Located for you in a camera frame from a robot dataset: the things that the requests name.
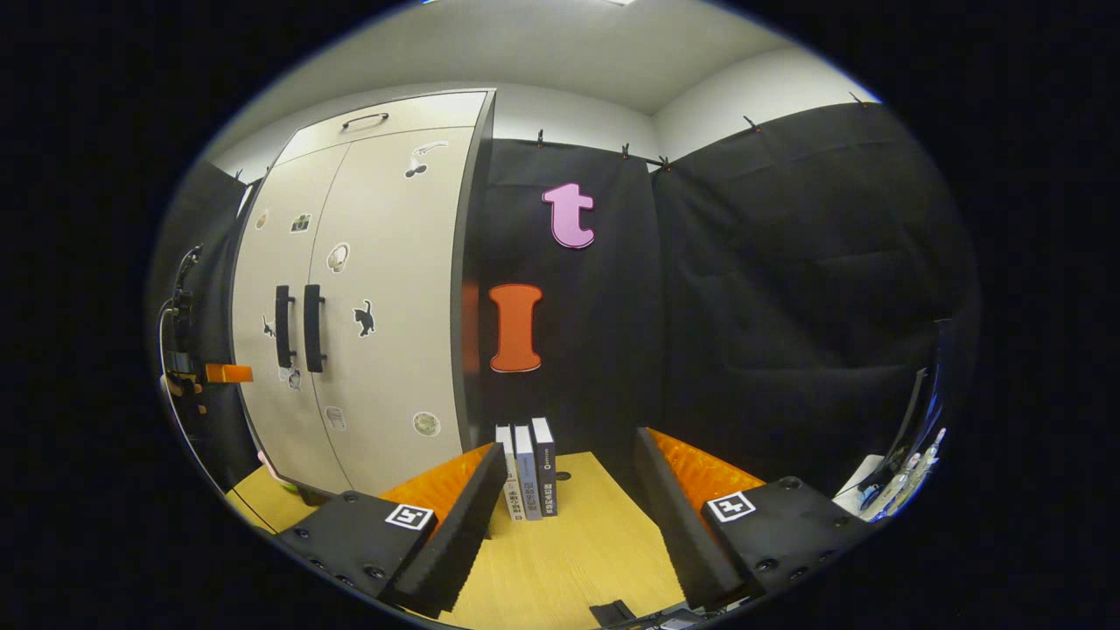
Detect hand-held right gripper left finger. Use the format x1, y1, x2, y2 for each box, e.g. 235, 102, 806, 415
278, 442, 508, 619

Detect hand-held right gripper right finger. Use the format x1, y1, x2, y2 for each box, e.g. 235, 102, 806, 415
634, 427, 876, 612

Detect white book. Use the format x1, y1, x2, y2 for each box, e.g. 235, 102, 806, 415
495, 424, 524, 524

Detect grey blue book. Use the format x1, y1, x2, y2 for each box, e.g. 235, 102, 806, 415
513, 424, 544, 522

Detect white and blue pens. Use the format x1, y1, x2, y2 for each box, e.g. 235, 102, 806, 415
831, 427, 949, 522

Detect white cabinet with dark interior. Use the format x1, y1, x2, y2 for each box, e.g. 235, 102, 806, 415
228, 87, 498, 501

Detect black flat panel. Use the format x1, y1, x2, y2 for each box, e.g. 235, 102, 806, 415
875, 318, 956, 493

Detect white cabinet drawer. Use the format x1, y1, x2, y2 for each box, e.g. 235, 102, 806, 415
275, 90, 489, 166

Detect black cabinet door handle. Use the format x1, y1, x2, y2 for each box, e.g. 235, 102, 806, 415
303, 283, 327, 374
274, 284, 297, 369

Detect black cable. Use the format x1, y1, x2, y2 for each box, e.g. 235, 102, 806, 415
156, 297, 274, 531

